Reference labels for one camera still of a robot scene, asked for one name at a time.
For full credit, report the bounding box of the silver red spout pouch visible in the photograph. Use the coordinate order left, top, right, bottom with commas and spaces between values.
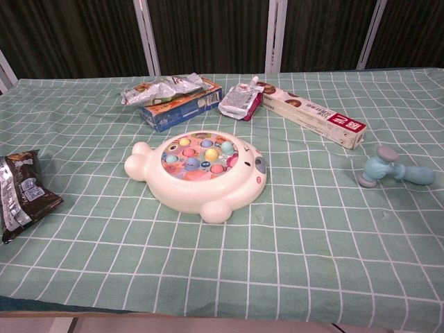
217, 75, 265, 122

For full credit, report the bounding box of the dark brown snack packet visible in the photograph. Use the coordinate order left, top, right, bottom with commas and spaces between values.
0, 149, 64, 244

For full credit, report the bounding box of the green checked tablecloth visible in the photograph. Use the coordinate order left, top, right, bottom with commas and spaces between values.
0, 67, 444, 322

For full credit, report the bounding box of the long cream cookie box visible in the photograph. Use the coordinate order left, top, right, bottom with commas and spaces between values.
258, 81, 368, 151

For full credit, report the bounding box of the blue orange carton box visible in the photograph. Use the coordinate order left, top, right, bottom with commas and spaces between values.
137, 76, 223, 133

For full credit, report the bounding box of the silver green snack bag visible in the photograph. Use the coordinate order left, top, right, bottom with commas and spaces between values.
120, 72, 204, 106

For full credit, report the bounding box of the white whack-a-mole toy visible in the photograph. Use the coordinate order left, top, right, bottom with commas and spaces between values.
123, 130, 268, 224

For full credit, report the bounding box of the light blue toy hammer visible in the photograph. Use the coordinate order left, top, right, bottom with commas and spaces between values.
357, 145, 436, 190

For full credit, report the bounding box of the white screen frame post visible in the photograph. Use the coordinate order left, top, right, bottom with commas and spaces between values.
355, 0, 389, 71
133, 0, 162, 76
0, 48, 18, 95
264, 0, 289, 74

